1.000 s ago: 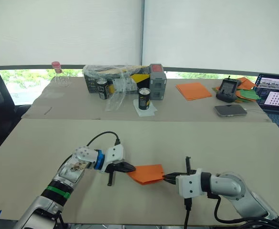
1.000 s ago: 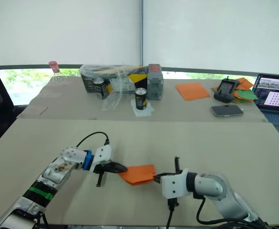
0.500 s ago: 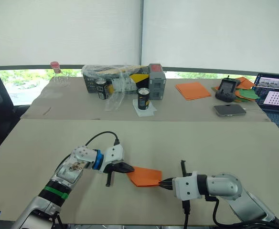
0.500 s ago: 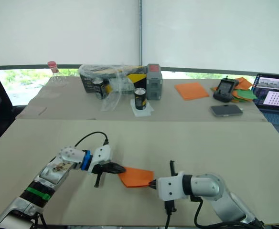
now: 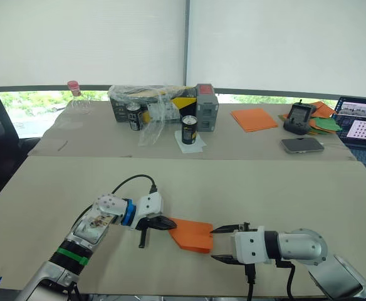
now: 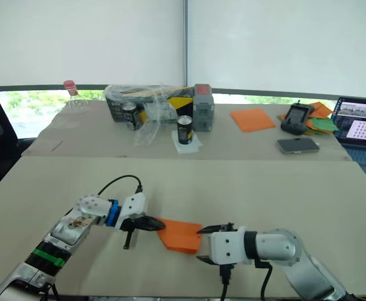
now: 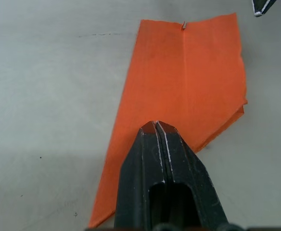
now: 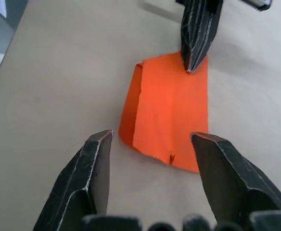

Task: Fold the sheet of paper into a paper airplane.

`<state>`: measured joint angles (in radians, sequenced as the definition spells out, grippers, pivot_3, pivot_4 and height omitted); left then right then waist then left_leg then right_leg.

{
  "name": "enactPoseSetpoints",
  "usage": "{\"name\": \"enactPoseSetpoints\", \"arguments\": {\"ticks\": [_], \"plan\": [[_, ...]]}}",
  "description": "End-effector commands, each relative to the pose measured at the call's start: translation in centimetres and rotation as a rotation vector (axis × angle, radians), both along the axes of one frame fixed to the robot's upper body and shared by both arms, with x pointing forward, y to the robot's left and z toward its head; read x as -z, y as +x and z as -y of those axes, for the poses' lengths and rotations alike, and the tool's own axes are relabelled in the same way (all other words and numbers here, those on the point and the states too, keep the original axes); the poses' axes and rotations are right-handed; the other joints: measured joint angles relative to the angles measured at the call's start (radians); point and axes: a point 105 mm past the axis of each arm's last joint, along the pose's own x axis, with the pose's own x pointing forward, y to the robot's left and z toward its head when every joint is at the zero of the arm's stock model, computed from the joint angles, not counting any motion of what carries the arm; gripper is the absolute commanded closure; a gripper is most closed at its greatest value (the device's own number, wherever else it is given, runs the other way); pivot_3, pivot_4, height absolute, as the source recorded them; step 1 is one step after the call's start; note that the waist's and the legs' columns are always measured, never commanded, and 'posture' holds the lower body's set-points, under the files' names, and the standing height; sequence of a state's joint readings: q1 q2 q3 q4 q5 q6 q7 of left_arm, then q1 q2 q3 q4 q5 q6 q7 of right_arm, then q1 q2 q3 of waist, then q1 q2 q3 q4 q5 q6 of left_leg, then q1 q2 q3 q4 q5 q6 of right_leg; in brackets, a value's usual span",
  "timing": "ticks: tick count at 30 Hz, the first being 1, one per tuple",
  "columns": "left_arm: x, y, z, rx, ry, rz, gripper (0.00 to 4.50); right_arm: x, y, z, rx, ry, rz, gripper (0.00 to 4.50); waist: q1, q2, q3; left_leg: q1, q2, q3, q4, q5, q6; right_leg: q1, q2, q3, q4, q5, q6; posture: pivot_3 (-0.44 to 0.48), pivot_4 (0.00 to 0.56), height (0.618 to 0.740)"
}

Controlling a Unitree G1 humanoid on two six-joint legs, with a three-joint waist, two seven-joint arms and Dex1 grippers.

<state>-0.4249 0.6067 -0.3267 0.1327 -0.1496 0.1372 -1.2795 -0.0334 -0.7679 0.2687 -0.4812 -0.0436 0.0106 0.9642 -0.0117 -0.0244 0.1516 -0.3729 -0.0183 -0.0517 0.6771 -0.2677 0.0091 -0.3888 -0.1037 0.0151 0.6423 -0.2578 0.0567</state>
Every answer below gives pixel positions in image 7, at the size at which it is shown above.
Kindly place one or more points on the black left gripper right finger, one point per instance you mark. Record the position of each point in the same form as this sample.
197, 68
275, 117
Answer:
191, 168

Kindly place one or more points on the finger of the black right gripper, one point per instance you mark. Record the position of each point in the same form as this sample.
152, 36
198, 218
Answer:
261, 6

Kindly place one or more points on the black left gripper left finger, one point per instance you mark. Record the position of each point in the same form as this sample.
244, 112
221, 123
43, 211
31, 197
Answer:
133, 173

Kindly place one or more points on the orange paper sheet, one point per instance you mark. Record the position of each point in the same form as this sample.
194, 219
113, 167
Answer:
179, 79

